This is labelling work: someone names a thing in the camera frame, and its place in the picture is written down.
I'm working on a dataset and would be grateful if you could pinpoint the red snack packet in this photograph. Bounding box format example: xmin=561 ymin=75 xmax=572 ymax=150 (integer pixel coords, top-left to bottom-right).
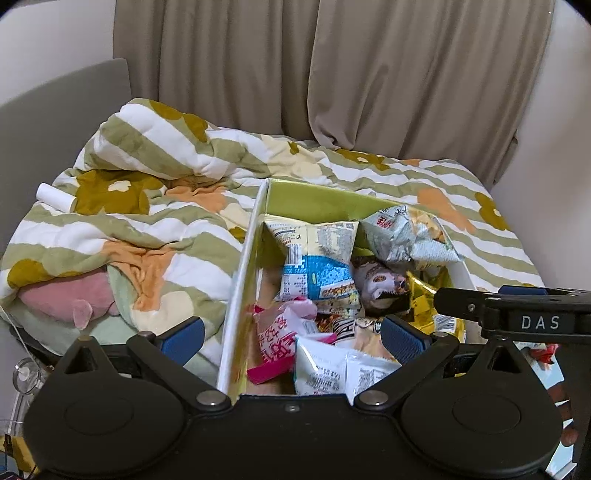
xmin=529 ymin=344 xmax=558 ymax=365

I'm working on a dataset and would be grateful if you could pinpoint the newsprint pattern snack packet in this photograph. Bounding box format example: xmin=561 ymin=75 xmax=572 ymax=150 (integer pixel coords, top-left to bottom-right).
xmin=361 ymin=205 xmax=465 ymax=268

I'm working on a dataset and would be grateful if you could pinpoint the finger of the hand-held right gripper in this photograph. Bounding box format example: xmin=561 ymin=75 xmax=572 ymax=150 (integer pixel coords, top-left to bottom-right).
xmin=433 ymin=285 xmax=591 ymax=325

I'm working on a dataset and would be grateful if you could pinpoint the clear suction cup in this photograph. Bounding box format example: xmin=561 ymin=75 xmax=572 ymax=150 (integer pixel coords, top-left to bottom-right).
xmin=11 ymin=360 xmax=47 ymax=395

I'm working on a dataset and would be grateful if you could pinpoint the grey headboard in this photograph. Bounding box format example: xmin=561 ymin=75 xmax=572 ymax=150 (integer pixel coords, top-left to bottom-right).
xmin=0 ymin=58 xmax=132 ymax=264

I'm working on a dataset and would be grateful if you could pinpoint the pink white snack packet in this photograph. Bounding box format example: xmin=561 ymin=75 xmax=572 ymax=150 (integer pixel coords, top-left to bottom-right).
xmin=249 ymin=298 xmax=319 ymax=385

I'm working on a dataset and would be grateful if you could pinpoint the person's right hand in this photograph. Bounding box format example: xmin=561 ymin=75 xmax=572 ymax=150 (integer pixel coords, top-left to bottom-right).
xmin=560 ymin=401 xmax=581 ymax=448

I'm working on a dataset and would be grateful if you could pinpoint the beige curtain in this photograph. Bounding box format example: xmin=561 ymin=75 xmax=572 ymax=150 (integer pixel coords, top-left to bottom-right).
xmin=113 ymin=0 xmax=555 ymax=185

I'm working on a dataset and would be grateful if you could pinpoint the purple grey snack packet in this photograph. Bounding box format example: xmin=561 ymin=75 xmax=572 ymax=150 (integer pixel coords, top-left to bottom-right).
xmin=352 ymin=258 xmax=411 ymax=319

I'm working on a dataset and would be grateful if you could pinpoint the white tube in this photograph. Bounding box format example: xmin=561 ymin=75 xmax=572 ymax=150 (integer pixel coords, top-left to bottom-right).
xmin=36 ymin=183 xmax=77 ymax=214

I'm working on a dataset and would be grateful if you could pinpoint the yellow-green cardboard box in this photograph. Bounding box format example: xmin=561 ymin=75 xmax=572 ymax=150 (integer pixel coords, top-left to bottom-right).
xmin=216 ymin=179 xmax=475 ymax=398

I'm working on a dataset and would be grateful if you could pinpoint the brown white snack packet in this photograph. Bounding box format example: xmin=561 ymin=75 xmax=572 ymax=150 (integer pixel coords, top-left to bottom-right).
xmin=316 ymin=314 xmax=393 ymax=361

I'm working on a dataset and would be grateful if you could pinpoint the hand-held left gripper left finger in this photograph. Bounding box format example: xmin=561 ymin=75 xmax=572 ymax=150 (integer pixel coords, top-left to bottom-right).
xmin=50 ymin=316 xmax=232 ymax=410

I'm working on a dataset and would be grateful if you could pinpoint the white blue snack packet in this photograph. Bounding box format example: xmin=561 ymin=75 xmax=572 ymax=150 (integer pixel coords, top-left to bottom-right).
xmin=264 ymin=220 xmax=363 ymax=305
xmin=293 ymin=335 xmax=352 ymax=396

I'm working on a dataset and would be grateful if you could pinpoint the plain white snack packet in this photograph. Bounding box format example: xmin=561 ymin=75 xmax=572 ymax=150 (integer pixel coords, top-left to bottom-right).
xmin=345 ymin=350 xmax=402 ymax=398

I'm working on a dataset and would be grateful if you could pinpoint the gold snack packet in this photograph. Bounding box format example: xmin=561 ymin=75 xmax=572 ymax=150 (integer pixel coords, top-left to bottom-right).
xmin=406 ymin=270 xmax=467 ymax=342

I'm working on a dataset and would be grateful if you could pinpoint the striped floral blanket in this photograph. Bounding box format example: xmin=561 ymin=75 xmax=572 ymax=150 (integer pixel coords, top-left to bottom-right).
xmin=0 ymin=98 xmax=546 ymax=370

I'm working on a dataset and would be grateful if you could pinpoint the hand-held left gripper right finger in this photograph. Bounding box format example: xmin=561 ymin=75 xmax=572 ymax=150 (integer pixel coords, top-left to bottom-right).
xmin=352 ymin=315 xmax=533 ymax=410

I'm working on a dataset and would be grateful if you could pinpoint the pink plush toy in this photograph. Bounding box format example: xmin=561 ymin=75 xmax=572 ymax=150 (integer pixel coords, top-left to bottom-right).
xmin=18 ymin=270 xmax=116 ymax=329

